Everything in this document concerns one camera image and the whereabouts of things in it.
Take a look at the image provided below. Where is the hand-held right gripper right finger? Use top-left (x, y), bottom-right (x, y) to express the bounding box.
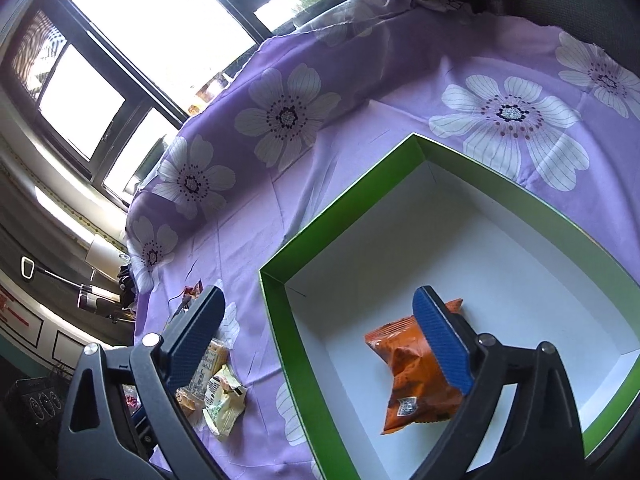
top-left (410, 286), bottom-right (587, 480)

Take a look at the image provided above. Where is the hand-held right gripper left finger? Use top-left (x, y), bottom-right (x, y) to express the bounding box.
top-left (55, 285), bottom-right (228, 480)

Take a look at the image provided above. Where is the clear yellow cracker packet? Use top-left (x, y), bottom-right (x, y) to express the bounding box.
top-left (175, 337), bottom-right (232, 418)

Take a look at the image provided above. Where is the orange snack packet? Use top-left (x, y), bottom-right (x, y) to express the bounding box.
top-left (364, 298), bottom-right (468, 435)

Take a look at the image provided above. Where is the pale green white packet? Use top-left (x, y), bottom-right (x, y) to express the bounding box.
top-left (201, 364), bottom-right (247, 442)

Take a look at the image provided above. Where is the green cardboard box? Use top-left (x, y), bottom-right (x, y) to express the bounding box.
top-left (259, 132), bottom-right (640, 480)

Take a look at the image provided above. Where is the small red snack packet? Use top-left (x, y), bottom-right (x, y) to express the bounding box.
top-left (180, 282), bottom-right (205, 309)

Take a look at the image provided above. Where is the black stick vacuum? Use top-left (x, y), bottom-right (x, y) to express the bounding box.
top-left (20, 255), bottom-right (137, 322)

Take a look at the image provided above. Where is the white cylinder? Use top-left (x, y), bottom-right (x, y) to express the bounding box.
top-left (84, 236), bottom-right (127, 267)

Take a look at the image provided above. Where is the black patterned crate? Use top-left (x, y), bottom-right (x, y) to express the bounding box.
top-left (4, 374), bottom-right (72, 432)

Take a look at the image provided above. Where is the purple floral cloth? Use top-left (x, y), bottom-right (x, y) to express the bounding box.
top-left (124, 0), bottom-right (640, 480)

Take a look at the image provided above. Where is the black framed window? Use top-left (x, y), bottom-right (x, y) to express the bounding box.
top-left (0, 0), bottom-right (361, 211)

